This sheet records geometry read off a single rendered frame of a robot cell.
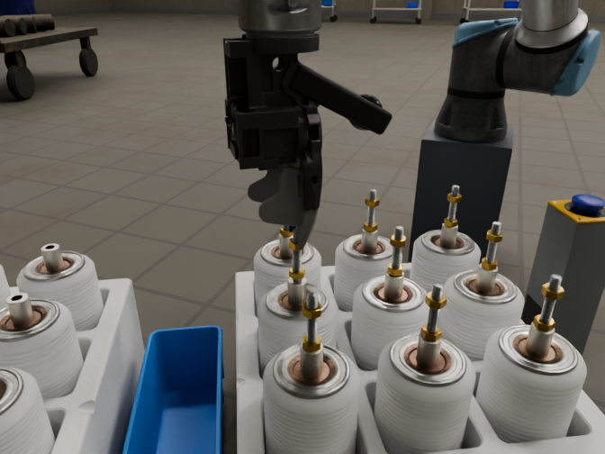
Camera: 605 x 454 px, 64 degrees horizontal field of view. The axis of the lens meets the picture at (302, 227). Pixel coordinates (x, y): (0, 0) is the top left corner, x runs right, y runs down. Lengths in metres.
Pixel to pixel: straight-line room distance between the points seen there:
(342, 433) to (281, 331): 0.13
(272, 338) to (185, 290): 0.54
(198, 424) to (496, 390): 0.44
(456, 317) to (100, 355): 0.44
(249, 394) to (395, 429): 0.16
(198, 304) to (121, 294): 0.30
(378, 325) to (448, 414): 0.13
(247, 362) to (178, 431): 0.22
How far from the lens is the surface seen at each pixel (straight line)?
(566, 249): 0.75
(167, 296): 1.08
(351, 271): 0.68
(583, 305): 0.81
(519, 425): 0.58
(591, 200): 0.76
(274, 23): 0.44
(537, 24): 0.98
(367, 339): 0.61
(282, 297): 0.59
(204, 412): 0.81
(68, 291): 0.70
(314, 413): 0.47
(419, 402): 0.50
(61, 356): 0.63
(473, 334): 0.64
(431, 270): 0.72
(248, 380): 0.59
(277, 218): 0.49
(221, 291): 1.07
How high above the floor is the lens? 0.59
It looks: 26 degrees down
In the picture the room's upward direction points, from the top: straight up
